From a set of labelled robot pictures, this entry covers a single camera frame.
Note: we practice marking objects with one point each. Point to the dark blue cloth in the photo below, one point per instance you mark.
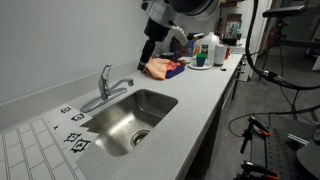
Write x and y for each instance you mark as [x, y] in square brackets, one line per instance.
[176, 72]

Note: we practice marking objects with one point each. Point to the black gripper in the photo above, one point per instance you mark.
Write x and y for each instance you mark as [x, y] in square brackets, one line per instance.
[156, 30]

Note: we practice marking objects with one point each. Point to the red can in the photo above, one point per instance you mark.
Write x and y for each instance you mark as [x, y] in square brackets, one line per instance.
[227, 52]

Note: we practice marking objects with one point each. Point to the stainless steel sink basin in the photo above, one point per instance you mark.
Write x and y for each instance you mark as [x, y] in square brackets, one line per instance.
[133, 113]

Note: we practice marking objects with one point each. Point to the black camera tripod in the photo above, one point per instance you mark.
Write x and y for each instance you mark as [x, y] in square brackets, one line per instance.
[293, 43]

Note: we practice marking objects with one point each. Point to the black stereo camera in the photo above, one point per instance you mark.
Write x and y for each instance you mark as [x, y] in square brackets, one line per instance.
[283, 11]

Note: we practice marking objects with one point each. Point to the black perforated breadboard table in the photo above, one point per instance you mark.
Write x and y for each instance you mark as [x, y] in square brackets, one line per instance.
[283, 156]

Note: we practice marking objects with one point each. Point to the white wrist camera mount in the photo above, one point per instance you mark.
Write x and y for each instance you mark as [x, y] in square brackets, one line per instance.
[180, 35]

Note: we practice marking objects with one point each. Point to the orange cloth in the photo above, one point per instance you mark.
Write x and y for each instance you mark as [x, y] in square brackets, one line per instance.
[156, 68]

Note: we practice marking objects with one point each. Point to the sink drain strainer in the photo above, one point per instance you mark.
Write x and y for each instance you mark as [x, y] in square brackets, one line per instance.
[139, 137]

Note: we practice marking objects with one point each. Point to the chrome tap faucet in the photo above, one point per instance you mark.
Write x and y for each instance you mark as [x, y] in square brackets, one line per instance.
[106, 85]

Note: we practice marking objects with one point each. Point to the cardboard box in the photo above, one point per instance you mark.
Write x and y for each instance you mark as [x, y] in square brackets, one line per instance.
[234, 25]

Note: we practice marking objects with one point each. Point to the blue box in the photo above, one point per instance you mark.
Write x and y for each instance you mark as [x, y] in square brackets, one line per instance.
[189, 48]

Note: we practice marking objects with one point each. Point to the red cloth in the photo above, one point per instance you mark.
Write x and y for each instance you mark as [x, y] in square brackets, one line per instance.
[172, 66]

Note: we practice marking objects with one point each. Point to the silver metal bar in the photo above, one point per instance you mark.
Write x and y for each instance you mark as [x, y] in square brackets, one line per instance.
[297, 139]

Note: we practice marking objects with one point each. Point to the white plate under cup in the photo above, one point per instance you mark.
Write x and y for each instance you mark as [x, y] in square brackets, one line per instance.
[200, 67]

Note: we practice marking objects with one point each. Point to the small black object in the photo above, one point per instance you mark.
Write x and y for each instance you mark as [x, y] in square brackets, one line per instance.
[223, 69]

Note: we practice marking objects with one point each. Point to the white calibration marker sheet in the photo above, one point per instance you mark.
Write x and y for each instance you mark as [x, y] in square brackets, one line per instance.
[36, 146]

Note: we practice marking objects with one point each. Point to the white plastic jug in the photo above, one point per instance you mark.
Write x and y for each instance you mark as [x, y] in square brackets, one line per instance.
[209, 46]

